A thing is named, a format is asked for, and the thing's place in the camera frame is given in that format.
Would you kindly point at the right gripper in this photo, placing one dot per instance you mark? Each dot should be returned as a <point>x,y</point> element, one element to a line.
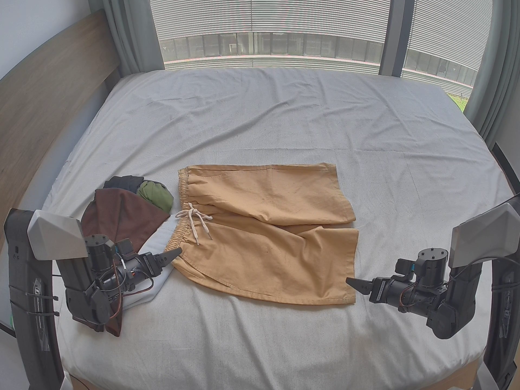
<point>386,291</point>

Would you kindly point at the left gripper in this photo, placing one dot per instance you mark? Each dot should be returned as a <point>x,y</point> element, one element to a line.
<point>148,265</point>

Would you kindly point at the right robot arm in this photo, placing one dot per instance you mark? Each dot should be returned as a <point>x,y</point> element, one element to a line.
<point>483,234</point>

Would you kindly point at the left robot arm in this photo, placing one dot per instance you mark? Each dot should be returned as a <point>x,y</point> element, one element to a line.
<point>53,234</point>

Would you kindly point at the bed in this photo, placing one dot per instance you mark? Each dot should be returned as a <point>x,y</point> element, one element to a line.
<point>260,108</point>

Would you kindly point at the pale grey garment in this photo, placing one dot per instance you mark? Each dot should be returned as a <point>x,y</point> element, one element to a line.
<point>162,238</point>

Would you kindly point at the brown garment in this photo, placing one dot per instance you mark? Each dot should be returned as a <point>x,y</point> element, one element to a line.
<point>126,213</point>

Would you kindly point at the green garment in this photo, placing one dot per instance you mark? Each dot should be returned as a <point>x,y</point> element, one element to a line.
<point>156,195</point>

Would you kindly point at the black garment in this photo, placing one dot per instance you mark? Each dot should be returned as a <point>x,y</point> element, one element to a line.
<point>122,183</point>

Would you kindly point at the grey-green curtain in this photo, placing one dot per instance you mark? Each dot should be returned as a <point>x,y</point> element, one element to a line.
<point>130,22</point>
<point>497,75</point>

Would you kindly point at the window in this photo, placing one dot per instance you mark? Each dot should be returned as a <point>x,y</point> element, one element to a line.
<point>268,14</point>

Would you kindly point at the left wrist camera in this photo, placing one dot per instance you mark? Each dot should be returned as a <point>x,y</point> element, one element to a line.
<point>126,248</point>

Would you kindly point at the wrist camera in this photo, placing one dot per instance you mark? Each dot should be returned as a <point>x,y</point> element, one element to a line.
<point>126,248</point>
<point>405,267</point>

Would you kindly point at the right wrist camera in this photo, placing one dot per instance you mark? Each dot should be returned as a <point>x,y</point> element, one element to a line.
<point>405,267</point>

